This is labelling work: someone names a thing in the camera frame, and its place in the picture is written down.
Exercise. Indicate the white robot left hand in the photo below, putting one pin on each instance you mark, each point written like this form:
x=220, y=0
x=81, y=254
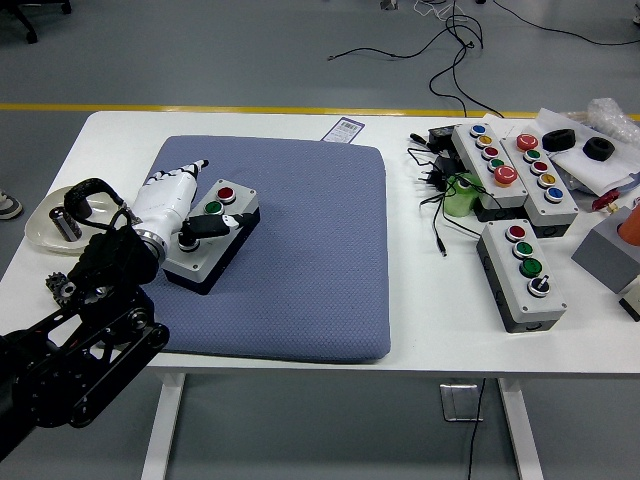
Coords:
x=165, y=197

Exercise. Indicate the grey two-button control box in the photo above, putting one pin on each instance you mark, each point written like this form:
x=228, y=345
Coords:
x=241, y=197

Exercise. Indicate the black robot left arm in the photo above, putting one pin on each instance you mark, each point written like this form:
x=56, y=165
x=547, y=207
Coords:
x=75, y=345

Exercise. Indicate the five-button box blue end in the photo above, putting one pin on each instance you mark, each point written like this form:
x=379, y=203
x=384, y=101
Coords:
x=472, y=150

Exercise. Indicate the four-button box with selector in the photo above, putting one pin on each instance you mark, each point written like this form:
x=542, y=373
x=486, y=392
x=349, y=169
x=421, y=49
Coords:
x=505, y=270

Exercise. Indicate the five-button box red end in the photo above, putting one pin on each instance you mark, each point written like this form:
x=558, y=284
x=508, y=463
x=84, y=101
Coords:
x=562, y=210

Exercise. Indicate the loose red mushroom button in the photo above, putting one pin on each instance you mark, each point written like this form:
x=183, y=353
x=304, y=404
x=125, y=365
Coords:
x=602, y=201

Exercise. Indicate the black cylindrical capacitor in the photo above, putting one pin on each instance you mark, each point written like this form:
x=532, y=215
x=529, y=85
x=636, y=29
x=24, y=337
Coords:
x=62, y=222

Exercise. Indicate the white shallow dish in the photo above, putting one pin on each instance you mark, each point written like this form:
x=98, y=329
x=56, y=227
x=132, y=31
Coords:
x=42, y=225

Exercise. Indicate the small black gear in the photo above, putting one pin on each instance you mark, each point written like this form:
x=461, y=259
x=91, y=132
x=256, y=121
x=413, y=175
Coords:
x=55, y=282

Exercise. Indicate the blue-grey quilted mat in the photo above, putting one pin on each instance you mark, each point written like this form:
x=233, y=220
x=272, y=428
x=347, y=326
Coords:
x=310, y=240

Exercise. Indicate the person's shoe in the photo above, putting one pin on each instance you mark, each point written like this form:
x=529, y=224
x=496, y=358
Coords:
x=9, y=205

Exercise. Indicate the purple-edged barcode label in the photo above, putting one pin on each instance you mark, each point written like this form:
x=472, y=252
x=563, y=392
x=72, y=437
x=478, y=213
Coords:
x=342, y=129

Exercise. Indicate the white table leg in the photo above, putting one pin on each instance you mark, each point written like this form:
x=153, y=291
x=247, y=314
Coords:
x=522, y=440
x=162, y=430

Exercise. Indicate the black office chair base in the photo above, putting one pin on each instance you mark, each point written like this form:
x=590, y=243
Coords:
x=20, y=12

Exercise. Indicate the black pen probe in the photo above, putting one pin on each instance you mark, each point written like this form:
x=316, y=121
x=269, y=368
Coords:
x=418, y=138

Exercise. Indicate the black power adapter brick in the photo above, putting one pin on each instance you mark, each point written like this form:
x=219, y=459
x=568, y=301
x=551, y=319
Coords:
x=442, y=136

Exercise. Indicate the black plug adapter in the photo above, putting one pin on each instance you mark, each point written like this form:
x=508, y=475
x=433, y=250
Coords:
x=447, y=165

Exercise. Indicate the green plastic cylinder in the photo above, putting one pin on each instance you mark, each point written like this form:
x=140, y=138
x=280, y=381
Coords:
x=457, y=205

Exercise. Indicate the metal floor socket plate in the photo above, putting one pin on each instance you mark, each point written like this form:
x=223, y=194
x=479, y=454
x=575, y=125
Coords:
x=450, y=400

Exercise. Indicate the grey slanted block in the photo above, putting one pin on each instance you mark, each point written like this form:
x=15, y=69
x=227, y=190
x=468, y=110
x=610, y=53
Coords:
x=600, y=255

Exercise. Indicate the clear bubble wrap bag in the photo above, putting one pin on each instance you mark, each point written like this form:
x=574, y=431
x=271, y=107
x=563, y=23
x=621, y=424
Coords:
x=612, y=117

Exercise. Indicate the orange cylinder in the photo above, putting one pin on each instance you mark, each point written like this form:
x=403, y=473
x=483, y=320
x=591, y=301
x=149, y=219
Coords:
x=632, y=227

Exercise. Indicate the white and black small device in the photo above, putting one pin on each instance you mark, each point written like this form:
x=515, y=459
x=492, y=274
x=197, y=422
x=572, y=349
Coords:
x=632, y=302

